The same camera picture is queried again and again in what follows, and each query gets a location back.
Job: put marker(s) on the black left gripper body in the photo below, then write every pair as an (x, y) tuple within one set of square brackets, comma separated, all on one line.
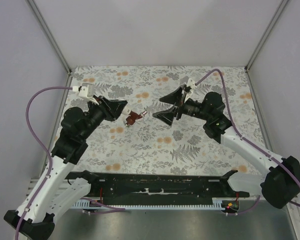
[(96, 112)]

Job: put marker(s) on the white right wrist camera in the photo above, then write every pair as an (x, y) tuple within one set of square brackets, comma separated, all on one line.
[(190, 86)]

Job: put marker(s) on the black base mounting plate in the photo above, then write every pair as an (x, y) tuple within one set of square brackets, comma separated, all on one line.
[(145, 189)]

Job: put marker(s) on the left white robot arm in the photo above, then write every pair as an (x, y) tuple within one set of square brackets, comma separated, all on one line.
[(37, 216)]

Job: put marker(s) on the aluminium frame post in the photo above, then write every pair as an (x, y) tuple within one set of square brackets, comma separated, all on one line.
[(267, 32), (49, 35)]

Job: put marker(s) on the white slotted cable duct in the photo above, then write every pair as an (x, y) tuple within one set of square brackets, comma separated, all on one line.
[(87, 205)]

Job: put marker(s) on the right aluminium frame post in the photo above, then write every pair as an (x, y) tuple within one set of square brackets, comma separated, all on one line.
[(267, 32)]

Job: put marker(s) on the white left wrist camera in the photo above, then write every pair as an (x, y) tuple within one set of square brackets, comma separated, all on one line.
[(86, 91)]

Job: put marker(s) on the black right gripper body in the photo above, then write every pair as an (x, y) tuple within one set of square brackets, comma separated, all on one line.
[(188, 107)]

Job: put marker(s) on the left aluminium frame post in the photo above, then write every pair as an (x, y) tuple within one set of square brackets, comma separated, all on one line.
[(49, 35)]

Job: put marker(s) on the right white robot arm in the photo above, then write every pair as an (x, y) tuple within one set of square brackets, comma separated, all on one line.
[(279, 178)]

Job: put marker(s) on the white pipe elbow fitting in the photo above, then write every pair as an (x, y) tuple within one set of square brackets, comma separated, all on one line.
[(126, 111)]

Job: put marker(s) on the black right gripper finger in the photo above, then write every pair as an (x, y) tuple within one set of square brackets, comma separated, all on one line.
[(173, 97), (167, 116)]

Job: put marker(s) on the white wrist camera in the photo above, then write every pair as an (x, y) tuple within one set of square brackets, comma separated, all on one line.
[(86, 91), (190, 86)]

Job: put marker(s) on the floral patterned table mat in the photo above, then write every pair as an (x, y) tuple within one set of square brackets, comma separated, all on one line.
[(151, 146)]

